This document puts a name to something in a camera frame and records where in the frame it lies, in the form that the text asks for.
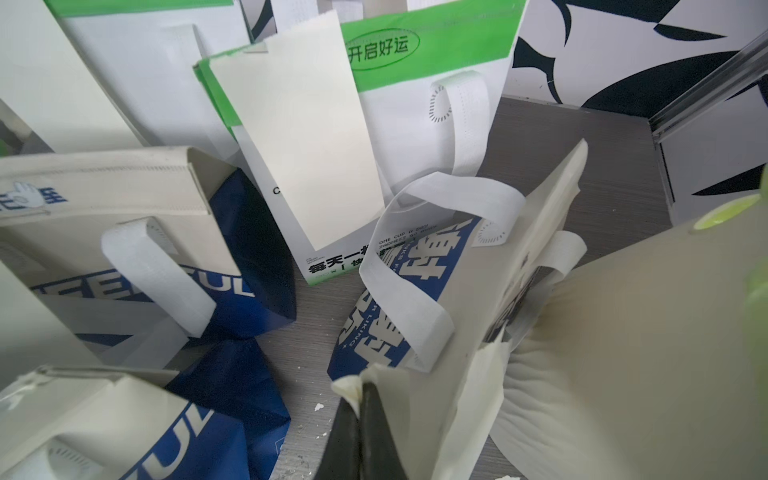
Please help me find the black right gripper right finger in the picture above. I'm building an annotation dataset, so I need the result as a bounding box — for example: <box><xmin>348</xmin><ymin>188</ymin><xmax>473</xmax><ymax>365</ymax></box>
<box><xmin>359</xmin><ymin>383</ymin><xmax>407</xmax><ymax>480</ymax></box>

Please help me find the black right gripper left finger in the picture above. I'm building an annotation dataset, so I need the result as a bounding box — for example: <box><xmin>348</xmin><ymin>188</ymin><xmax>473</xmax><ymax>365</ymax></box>
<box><xmin>314</xmin><ymin>399</ymin><xmax>361</xmax><ymax>480</ymax></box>

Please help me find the blue white takeout bag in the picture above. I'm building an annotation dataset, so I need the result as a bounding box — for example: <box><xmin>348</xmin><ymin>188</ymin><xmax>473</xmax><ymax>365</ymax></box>
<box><xmin>1</xmin><ymin>147</ymin><xmax>297</xmax><ymax>377</ymax></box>
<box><xmin>329</xmin><ymin>141</ymin><xmax>588</xmax><ymax>392</ymax></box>
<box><xmin>1</xmin><ymin>340</ymin><xmax>290</xmax><ymax>479</ymax></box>

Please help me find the white receipt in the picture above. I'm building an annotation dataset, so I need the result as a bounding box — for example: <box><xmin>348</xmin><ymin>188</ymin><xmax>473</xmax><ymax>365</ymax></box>
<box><xmin>1</xmin><ymin>1</ymin><xmax>143</xmax><ymax>153</ymax></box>
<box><xmin>332</xmin><ymin>341</ymin><xmax>510</xmax><ymax>479</ymax></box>
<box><xmin>206</xmin><ymin>11</ymin><xmax>384</xmax><ymax>250</ymax></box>

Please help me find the blue white front takeout bag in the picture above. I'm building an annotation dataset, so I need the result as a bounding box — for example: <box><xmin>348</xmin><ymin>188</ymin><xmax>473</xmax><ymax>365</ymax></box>
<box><xmin>1</xmin><ymin>340</ymin><xmax>290</xmax><ymax>479</ymax></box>

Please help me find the green white right takeout bag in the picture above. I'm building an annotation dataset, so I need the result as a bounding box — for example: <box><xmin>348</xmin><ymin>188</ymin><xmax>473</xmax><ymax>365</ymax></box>
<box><xmin>195</xmin><ymin>1</ymin><xmax>526</xmax><ymax>285</ymax></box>

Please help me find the green white takeout bag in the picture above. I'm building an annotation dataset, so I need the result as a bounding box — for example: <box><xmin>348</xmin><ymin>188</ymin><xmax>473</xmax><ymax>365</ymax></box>
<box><xmin>195</xmin><ymin>1</ymin><xmax>526</xmax><ymax>285</ymax></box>
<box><xmin>47</xmin><ymin>1</ymin><xmax>251</xmax><ymax>160</ymax></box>

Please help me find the green white left takeout bag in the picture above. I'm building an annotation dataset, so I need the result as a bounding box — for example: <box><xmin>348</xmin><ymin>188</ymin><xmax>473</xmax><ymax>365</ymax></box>
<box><xmin>47</xmin><ymin>1</ymin><xmax>251</xmax><ymax>160</ymax></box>

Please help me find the cream ribbed trash bin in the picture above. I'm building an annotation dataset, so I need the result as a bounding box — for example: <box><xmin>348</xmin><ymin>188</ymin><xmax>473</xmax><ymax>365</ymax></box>
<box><xmin>491</xmin><ymin>201</ymin><xmax>767</xmax><ymax>479</ymax></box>

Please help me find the white receipt on green bag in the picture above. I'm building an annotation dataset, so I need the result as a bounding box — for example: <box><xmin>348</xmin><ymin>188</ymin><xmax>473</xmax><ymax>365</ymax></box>
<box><xmin>206</xmin><ymin>11</ymin><xmax>384</xmax><ymax>250</ymax></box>

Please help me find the green plastic bin liner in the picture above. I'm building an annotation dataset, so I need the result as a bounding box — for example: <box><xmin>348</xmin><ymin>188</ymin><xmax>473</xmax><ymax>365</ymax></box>
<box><xmin>689</xmin><ymin>167</ymin><xmax>768</xmax><ymax>385</ymax></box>

